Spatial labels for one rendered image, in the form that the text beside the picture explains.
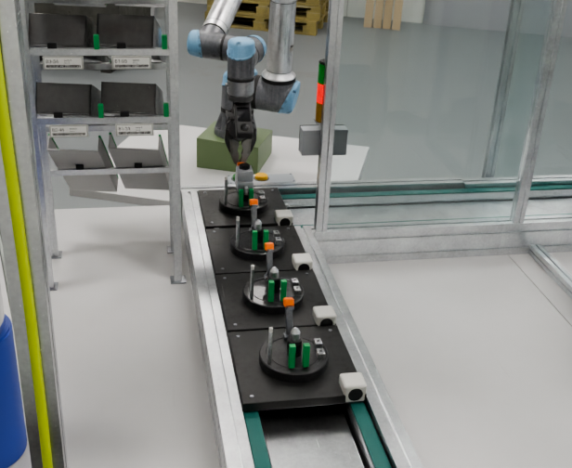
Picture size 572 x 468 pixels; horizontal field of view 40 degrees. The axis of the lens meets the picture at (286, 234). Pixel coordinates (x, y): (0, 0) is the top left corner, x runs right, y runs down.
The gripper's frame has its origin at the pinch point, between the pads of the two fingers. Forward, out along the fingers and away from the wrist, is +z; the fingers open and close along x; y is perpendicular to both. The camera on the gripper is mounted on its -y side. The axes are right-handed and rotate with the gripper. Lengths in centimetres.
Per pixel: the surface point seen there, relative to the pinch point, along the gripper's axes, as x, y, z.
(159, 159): 23.5, -16.1, -8.4
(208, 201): 9.6, -5.2, 9.1
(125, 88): 31.1, -23.7, -29.8
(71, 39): 43, -26, -42
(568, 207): -103, -8, 14
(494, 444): -38, -101, 20
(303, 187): -20.2, 4.6, 10.1
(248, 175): -0.8, -11.7, -1.1
